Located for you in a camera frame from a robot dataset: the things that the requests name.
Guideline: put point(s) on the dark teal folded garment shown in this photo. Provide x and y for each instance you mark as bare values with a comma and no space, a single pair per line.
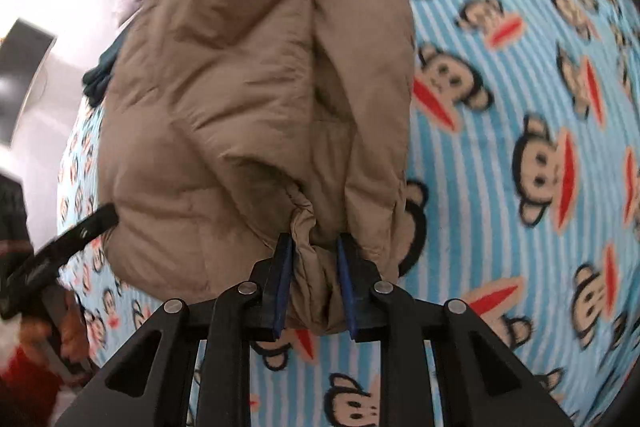
96,80

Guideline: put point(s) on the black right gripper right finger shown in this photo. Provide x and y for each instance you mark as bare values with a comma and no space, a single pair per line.
440,364

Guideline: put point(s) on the blue monkey print blanket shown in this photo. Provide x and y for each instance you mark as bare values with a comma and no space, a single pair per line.
564,297

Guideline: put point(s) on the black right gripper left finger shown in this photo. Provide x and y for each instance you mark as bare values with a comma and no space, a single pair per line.
186,353

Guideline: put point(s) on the tan puffer jacket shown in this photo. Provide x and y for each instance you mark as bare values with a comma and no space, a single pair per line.
229,122

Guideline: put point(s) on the dark wall panel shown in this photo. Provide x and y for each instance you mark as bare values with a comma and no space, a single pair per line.
21,55

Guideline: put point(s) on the left hand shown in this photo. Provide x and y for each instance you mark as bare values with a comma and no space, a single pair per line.
35,332

